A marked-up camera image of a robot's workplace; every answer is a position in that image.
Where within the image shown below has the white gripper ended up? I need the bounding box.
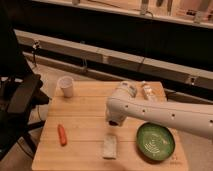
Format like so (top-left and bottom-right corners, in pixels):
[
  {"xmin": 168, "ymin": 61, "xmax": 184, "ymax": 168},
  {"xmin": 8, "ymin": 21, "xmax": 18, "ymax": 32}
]
[{"xmin": 106, "ymin": 110, "xmax": 126, "ymax": 126}]

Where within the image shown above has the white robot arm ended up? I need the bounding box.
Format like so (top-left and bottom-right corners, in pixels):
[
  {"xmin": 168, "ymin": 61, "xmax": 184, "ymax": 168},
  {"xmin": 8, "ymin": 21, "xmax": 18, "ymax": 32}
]
[{"xmin": 106, "ymin": 89, "xmax": 213, "ymax": 140}]

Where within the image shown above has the white sponge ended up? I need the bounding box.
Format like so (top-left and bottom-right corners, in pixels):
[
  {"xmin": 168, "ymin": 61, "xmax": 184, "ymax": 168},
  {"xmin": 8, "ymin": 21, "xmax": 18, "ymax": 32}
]
[{"xmin": 102, "ymin": 134, "xmax": 117, "ymax": 159}]

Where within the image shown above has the wooden table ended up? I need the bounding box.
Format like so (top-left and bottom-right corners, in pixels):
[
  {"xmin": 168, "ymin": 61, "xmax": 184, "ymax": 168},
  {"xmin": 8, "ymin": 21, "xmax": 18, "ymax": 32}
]
[{"xmin": 32, "ymin": 81, "xmax": 189, "ymax": 171}]

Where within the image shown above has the green plate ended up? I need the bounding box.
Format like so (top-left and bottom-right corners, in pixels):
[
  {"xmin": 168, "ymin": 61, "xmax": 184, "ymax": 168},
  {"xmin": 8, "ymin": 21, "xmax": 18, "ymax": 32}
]
[{"xmin": 136, "ymin": 122, "xmax": 175, "ymax": 161}]

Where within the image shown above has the orange carrot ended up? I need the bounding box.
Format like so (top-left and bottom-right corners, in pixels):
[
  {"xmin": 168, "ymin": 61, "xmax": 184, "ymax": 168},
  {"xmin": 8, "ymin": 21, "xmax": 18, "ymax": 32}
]
[{"xmin": 57, "ymin": 124, "xmax": 67, "ymax": 146}]

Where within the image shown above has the white paper cup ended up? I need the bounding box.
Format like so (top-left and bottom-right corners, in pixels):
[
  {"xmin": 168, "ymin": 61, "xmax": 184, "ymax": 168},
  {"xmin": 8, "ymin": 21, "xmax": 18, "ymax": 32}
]
[{"xmin": 57, "ymin": 76, "xmax": 73, "ymax": 98}]

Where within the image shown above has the black office chair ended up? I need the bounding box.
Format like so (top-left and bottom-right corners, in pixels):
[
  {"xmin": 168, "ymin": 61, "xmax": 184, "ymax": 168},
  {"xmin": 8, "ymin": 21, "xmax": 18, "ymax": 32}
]
[{"xmin": 0, "ymin": 5, "xmax": 49, "ymax": 161}]

